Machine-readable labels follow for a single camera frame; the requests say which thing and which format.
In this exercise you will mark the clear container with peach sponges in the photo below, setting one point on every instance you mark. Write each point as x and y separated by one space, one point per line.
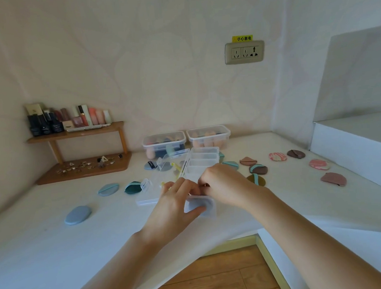
208 135

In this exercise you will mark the yellow warning sticker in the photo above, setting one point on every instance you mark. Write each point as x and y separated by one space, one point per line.
242 38

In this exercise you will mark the person's right hand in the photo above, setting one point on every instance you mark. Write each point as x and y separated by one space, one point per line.
230 185

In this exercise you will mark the dusty pink powder puff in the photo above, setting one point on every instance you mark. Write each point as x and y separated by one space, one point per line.
333 179

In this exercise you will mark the blue oval powder puff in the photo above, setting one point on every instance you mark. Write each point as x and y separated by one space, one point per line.
77 215

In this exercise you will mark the person's right fingers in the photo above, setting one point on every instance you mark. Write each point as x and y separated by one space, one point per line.
206 183

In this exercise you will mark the dark green powder puff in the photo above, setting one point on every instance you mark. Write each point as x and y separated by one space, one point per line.
132 188

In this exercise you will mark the row of cosmetic bottles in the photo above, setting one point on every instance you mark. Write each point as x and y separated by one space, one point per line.
51 123

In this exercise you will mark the scatter of small metal jewellery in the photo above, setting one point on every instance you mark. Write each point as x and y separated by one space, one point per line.
84 164

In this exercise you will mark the person's left thumb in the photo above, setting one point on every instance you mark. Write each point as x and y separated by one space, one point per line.
195 212

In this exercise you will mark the wooden two-tier shelf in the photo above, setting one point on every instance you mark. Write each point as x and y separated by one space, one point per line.
84 175

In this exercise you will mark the person's left hand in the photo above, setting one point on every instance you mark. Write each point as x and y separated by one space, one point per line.
168 213

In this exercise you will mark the clear container with mixed sponges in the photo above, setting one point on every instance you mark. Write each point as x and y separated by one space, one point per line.
163 140

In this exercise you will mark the marbled pink powder puff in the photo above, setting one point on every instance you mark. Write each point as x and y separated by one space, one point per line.
277 156
319 164

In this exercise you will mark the person's left forearm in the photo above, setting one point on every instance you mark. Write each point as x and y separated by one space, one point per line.
120 269

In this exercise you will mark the clear plastic compartment organizer box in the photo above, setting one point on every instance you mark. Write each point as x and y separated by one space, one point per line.
197 163

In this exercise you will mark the light blue powder puff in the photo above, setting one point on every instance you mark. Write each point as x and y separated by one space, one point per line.
108 189

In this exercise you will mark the person's right forearm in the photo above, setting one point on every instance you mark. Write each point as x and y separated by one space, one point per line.
314 244

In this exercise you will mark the teal powder puff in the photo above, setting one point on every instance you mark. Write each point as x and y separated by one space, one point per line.
230 165
222 156

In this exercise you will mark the pink-brown powder puff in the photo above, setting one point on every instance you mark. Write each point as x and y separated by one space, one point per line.
248 161

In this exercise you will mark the dark brown powder puff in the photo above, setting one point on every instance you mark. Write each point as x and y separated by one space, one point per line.
296 154

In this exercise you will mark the beige wall power socket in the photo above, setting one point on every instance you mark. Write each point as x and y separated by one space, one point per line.
244 52

